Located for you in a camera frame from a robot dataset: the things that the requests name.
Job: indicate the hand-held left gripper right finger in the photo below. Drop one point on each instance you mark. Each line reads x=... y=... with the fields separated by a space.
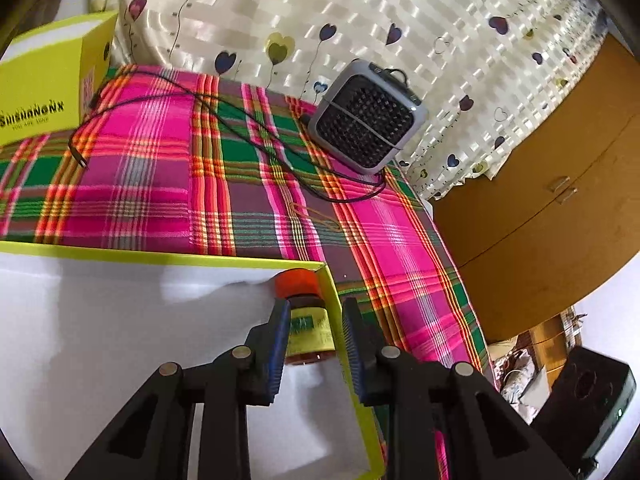
x=352 y=350

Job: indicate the yellow-green cardboard box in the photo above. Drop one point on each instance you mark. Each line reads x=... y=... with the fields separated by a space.
x=45 y=90

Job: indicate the yellow-green box lid tray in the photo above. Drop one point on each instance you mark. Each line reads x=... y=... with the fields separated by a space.
x=125 y=335

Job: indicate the wooden wardrobe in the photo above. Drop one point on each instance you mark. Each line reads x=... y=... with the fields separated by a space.
x=540 y=240

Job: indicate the pile of household clutter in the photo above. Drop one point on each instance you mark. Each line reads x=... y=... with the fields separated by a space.
x=520 y=385

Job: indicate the small grey fan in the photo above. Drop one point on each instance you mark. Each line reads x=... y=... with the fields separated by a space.
x=360 y=120

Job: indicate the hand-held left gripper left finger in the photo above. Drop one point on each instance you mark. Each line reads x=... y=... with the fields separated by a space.
x=280 y=340

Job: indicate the brown bottle orange cap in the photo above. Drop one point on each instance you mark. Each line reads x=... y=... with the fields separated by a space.
x=310 y=330

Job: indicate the plaid cloth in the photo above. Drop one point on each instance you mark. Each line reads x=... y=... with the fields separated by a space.
x=150 y=185

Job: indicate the heart print curtain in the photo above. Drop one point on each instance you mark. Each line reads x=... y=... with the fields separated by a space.
x=350 y=10

